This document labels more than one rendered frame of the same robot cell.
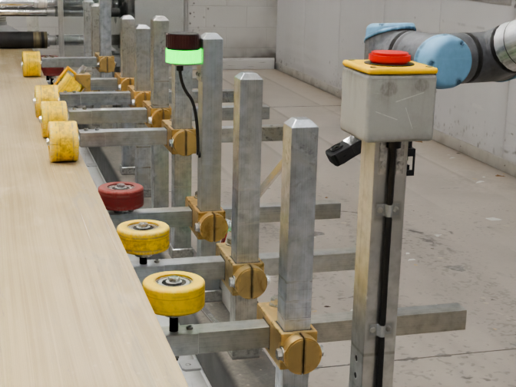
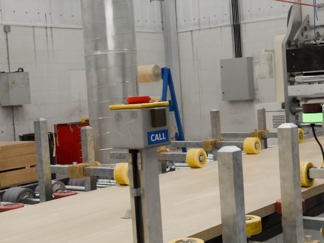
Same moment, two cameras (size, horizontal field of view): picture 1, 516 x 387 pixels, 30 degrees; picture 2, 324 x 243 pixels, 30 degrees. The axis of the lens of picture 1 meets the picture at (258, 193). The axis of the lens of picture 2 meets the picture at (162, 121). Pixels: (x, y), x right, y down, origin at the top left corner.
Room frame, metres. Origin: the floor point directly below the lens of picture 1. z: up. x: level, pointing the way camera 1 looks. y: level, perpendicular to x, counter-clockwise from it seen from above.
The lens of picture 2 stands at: (0.39, -0.93, 1.24)
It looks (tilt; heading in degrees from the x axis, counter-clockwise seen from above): 3 degrees down; 55
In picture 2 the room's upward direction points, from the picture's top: 4 degrees counter-clockwise
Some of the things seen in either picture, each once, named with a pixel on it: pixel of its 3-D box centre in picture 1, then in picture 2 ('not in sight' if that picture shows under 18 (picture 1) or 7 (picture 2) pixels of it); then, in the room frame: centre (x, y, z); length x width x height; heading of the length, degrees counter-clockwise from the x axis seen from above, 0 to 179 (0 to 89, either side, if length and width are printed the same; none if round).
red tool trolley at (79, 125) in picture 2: not in sight; (79, 146); (4.96, 7.84, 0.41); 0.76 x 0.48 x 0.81; 23
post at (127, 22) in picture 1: (127, 104); not in sight; (2.61, 0.36, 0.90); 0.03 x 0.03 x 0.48; 16
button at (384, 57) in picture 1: (389, 61); (138, 101); (0.92, -0.12, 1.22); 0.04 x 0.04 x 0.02
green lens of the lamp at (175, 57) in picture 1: (183, 55); (314, 116); (1.64, 0.13, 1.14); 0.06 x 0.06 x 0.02
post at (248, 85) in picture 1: (245, 229); (292, 227); (1.41, 0.02, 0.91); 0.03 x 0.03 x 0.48; 16
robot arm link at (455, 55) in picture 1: (434, 59); not in sight; (1.69, -0.30, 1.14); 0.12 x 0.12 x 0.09; 30
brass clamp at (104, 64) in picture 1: (104, 62); not in sight; (3.12, 0.51, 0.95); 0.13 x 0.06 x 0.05; 16
